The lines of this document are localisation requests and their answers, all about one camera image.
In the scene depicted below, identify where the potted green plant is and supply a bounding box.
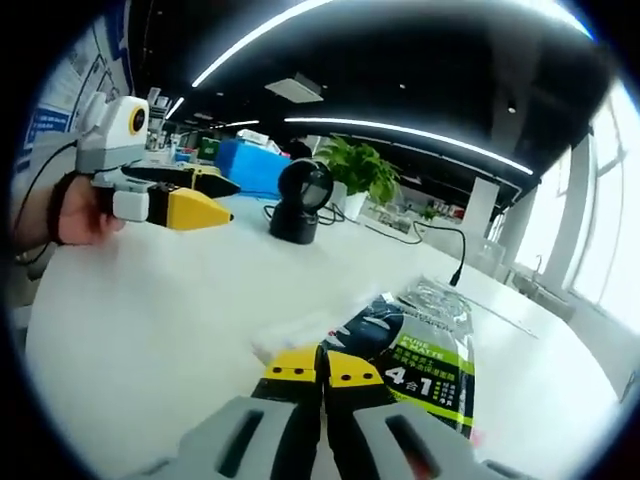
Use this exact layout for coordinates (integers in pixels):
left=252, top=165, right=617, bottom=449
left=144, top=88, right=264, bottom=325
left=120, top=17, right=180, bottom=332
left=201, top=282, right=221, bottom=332
left=312, top=134, right=401, bottom=221

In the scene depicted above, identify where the black barcode scanner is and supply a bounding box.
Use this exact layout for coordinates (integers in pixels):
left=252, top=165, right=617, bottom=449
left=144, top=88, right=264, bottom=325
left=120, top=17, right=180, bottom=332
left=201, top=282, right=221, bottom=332
left=268, top=158, right=335, bottom=245

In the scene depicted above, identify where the translucent blue sheet goods packet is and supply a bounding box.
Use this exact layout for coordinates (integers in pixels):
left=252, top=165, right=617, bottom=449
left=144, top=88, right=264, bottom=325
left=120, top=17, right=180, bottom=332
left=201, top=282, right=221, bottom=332
left=248, top=319, right=326, bottom=364

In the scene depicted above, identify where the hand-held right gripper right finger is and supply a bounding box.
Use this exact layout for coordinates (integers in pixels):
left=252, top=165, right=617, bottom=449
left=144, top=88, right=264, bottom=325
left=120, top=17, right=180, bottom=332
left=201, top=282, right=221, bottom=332
left=323, top=349, right=509, bottom=480

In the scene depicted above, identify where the black gooseneck plug cable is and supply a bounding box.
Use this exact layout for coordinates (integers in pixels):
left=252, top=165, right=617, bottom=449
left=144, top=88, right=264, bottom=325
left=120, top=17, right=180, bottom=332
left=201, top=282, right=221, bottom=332
left=410, top=222, right=469, bottom=287

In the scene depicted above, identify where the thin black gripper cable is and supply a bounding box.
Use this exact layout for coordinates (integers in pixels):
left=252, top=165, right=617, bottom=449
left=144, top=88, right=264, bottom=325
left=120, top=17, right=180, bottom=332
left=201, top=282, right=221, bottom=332
left=12, top=141, right=81, bottom=241

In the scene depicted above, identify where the white cardboard box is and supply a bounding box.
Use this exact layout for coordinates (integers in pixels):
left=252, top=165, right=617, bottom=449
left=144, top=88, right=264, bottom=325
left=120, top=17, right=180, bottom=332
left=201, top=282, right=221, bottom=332
left=234, top=128, right=281, bottom=154

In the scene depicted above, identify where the ceiling vent panel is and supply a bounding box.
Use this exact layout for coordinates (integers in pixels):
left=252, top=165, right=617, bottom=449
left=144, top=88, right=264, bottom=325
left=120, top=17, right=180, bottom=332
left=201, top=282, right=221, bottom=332
left=264, top=72, right=326, bottom=104

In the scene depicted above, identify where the large window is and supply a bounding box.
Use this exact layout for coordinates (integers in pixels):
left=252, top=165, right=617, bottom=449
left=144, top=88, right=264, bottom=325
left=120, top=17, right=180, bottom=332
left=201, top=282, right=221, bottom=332
left=572, top=79, right=640, bottom=321

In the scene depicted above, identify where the long ceiling light strip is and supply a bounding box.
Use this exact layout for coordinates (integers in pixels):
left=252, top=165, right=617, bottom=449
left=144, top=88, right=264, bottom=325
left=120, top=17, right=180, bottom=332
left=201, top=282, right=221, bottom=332
left=284, top=117, right=535, bottom=176
left=191, top=0, right=596, bottom=89

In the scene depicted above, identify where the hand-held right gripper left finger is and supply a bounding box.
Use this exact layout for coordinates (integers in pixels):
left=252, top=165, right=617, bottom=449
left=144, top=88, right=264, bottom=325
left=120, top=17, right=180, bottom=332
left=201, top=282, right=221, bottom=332
left=149, top=343, right=337, bottom=480

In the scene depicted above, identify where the black green sheet goods packet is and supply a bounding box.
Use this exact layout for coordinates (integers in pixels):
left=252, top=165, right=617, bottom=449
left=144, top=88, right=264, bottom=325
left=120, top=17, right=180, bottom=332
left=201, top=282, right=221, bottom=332
left=319, top=292, right=476, bottom=441

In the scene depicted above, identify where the blue plastic crate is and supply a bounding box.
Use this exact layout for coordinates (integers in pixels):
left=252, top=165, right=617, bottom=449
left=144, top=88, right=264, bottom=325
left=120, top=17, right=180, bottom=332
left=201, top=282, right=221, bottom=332
left=217, top=138, right=294, bottom=193

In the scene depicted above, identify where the thin black scanner cable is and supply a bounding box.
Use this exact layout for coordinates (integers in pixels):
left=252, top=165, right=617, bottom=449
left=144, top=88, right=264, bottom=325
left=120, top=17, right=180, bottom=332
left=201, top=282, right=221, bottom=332
left=314, top=206, right=347, bottom=227

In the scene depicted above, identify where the black wrist strap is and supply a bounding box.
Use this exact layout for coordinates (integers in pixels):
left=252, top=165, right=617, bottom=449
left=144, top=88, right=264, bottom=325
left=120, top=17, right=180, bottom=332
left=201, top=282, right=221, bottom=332
left=51, top=173, right=71, bottom=246

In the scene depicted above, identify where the narrow window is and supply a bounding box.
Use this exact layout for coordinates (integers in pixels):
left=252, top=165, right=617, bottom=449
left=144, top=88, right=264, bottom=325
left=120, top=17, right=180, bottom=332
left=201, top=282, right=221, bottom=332
left=514, top=152, right=571, bottom=284

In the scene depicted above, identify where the blue white wall poster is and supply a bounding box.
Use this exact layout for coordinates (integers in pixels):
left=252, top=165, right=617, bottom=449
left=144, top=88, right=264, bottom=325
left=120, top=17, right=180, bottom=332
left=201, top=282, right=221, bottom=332
left=14, top=9, right=134, bottom=171

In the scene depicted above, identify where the person's left hand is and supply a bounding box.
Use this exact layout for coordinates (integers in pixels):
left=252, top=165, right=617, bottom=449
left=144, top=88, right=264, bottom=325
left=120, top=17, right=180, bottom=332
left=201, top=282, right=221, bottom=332
left=59, top=172, right=126, bottom=245

